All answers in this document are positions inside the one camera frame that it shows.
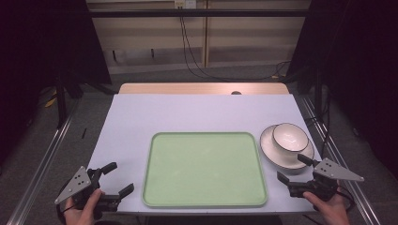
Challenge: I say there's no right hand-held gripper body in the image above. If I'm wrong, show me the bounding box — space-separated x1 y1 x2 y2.
287 157 365 202

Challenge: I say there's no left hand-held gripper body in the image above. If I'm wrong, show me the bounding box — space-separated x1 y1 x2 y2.
54 165 122 220

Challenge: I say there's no white bowl with dark rim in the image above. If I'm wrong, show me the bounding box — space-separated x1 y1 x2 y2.
271 122 311 154

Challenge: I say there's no white plate with dark rim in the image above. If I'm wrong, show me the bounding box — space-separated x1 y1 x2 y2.
259 124 315 172

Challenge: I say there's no light green tray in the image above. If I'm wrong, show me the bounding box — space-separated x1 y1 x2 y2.
141 131 268 209

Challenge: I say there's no person's left hand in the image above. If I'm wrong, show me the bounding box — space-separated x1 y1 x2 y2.
63 188 106 225

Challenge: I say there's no person's right hand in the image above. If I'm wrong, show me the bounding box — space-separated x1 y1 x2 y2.
302 187 351 225

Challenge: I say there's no black metal stand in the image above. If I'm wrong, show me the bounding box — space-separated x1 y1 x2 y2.
54 74 69 129

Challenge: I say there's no yellow floor object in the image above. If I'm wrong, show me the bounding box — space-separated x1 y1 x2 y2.
44 89 58 109

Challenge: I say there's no white table cover sheet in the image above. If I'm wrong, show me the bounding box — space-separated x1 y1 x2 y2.
86 93 324 217

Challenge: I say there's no wooden table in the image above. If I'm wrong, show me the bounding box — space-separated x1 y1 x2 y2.
117 82 291 96

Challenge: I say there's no dark curtain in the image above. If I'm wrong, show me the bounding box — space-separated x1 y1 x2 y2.
285 0 398 180
0 0 113 167

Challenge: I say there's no black horizontal bar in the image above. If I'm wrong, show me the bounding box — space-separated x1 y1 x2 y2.
88 8 310 19

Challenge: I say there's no aluminium floor rail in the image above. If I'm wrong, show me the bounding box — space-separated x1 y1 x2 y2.
6 98 81 225
299 95 382 225

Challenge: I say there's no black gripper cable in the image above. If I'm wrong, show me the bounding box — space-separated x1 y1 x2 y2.
337 185 357 214
55 180 78 224

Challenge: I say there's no black stand cable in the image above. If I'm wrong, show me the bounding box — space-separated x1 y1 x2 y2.
304 90 333 158

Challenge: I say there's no long black wall cable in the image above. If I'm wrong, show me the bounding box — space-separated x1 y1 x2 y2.
179 15 293 83

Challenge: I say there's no short black wall cable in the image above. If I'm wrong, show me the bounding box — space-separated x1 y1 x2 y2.
180 15 208 71

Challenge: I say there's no wooden wall post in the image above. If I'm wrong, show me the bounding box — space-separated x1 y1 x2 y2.
202 0 210 68

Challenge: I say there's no white wall socket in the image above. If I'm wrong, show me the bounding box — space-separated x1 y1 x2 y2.
174 0 198 9

